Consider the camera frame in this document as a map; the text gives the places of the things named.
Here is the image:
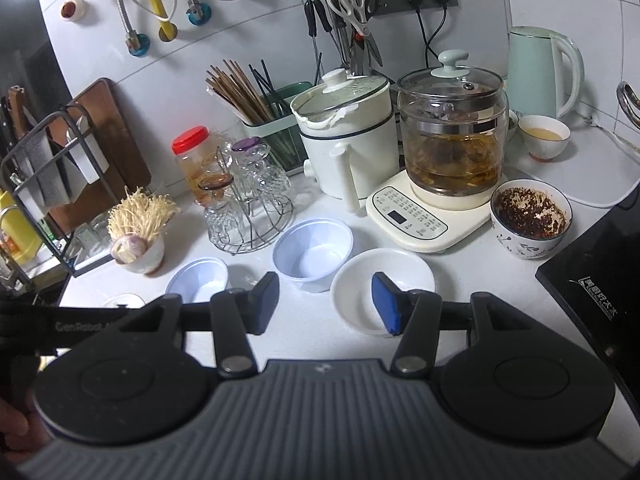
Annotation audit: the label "white leaf-print plate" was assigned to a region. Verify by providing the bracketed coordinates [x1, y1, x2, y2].
[102, 292, 146, 311]

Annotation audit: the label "white cutlery holder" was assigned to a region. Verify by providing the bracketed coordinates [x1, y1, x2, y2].
[65, 130, 110, 185]

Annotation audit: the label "black chopsticks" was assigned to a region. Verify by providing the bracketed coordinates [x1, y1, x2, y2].
[248, 60, 283, 111]

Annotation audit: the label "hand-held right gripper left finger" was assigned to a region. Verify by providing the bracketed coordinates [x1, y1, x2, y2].
[122, 271, 280, 378]

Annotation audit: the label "glass tea kettle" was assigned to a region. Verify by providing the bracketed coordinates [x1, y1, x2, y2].
[396, 49, 510, 197]

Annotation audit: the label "bundle of wooden chopsticks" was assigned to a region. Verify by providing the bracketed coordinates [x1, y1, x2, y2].
[206, 59, 273, 123]

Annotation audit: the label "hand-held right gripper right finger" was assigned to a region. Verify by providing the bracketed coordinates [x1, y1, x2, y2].
[371, 271, 531, 380]

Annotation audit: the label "wire cup rack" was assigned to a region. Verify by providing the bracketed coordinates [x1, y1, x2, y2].
[204, 147, 296, 256]

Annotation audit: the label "light blue bowl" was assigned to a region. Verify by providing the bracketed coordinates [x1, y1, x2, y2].
[272, 218, 354, 293]
[165, 257, 230, 303]

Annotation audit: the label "yellow detergent bottle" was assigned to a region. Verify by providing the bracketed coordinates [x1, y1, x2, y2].
[0, 190, 43, 261]

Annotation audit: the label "white bowl with garlic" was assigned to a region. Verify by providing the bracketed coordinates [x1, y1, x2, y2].
[111, 234, 166, 276]

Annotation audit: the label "white glass tray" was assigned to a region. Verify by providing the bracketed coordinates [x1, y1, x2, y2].
[65, 210, 126, 278]

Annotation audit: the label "clear drinking glass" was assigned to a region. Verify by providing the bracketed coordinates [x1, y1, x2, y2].
[75, 220, 108, 256]

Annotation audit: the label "enoki mushroom bunch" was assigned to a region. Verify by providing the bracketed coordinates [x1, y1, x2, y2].
[107, 186, 181, 241]

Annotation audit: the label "mint green electric kettle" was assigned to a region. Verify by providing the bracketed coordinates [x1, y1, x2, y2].
[507, 26, 585, 121]

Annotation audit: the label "cream kettle heating base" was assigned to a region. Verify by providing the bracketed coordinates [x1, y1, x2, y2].
[366, 167, 493, 254]

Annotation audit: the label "patterned bowl with chili flakes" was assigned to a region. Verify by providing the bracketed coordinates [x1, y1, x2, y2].
[489, 179, 572, 261]

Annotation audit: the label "black induction cooktop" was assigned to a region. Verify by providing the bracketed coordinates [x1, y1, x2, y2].
[535, 180, 640, 356]

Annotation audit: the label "small bowl of oil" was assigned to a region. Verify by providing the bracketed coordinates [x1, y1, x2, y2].
[517, 115, 571, 162]

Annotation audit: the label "green chopstick holder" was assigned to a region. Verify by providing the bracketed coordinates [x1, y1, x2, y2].
[242, 81, 313, 171]

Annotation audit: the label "person's left hand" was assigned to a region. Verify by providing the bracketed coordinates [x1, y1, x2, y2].
[0, 402, 30, 436]

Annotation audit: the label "white electric cooking pot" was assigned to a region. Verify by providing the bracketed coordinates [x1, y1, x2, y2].
[290, 68, 396, 213]

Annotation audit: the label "white-handled scissors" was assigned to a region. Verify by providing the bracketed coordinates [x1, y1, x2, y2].
[326, 0, 383, 67]

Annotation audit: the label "wooden cutting board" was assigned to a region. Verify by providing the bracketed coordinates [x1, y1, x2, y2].
[45, 77, 152, 233]

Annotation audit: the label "red-lid plastic jar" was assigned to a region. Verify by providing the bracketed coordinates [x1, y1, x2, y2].
[171, 126, 221, 196]

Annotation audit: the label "garlic bulb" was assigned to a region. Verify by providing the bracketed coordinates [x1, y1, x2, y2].
[111, 234, 148, 263]

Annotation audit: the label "clear patterned glass cup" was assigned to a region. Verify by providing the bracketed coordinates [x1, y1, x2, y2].
[230, 137, 292, 206]
[202, 170, 251, 246]

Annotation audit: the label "dark metal knife rack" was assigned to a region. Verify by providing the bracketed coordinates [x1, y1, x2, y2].
[0, 110, 126, 278]

